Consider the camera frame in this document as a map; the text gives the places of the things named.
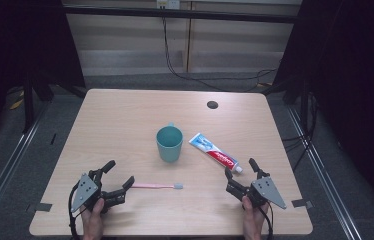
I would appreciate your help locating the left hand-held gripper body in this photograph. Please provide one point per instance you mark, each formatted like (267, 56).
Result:
(84, 191)

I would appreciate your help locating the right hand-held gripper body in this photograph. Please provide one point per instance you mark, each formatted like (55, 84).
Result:
(268, 191)

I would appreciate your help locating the pink toothbrush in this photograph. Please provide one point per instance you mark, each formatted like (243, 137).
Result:
(151, 185)

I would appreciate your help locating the white toothpaste tube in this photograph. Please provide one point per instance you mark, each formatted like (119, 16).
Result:
(213, 151)

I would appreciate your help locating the teal cup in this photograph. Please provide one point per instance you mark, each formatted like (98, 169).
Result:
(169, 151)

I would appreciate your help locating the person's left hand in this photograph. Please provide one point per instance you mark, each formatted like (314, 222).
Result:
(93, 223)

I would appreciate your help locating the person's right hand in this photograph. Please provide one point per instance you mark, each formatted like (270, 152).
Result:
(254, 223)

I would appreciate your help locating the grey tape strip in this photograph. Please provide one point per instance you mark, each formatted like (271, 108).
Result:
(301, 202)
(43, 207)

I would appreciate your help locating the black metal stand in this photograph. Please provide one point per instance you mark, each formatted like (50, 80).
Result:
(304, 113)
(28, 103)

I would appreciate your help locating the black round table grommet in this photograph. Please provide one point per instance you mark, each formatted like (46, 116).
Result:
(212, 105)

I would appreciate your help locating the yellow floor object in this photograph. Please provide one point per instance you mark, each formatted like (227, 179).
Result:
(16, 104)

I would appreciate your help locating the black curtain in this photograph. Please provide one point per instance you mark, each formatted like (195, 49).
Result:
(15, 43)
(351, 83)

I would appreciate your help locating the black horizontal bar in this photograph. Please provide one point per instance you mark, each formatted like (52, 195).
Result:
(208, 15)

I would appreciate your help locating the metal floor rail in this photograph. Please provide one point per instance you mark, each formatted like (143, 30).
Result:
(6, 170)
(325, 183)

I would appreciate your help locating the white wall socket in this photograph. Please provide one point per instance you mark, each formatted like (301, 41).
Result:
(168, 3)

